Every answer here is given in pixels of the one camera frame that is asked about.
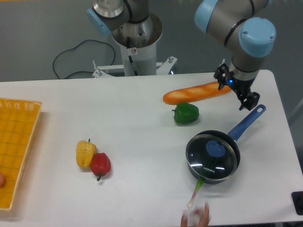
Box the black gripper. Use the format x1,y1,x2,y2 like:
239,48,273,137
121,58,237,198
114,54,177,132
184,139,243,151
214,63,260,111

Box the glass pot lid blue knob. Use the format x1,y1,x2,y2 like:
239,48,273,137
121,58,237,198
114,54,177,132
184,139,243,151
186,134,239,184

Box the green spring onion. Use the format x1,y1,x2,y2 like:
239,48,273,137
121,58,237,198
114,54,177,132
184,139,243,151
187,154,214,211

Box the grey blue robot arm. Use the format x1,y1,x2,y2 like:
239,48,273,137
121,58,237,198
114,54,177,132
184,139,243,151
87,0,276,110

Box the person's hand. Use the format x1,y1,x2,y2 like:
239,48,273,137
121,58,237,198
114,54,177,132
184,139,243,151
180,202,211,227

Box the orange baguette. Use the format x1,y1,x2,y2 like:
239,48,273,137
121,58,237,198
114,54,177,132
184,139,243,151
162,81,231,105

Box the green bell pepper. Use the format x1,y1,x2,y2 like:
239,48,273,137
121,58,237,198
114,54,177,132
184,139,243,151
172,102,199,125

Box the black device at table edge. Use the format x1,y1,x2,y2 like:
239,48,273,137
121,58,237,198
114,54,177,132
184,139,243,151
291,191,303,216

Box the red bell pepper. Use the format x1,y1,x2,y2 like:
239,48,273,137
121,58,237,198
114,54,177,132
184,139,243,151
91,153,111,181

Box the yellow bell pepper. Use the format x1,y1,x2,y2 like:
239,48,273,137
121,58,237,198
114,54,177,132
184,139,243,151
76,139,97,169

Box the yellow woven basket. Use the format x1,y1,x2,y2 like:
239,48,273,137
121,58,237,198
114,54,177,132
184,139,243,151
0,98,43,211

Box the pink object in basket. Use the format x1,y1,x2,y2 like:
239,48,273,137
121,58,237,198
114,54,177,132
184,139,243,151
0,172,6,187

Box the dark pot blue handle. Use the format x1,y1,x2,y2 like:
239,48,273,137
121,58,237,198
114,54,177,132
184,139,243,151
185,104,267,185

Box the black cable on floor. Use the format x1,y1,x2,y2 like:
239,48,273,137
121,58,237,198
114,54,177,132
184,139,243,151
52,39,116,79

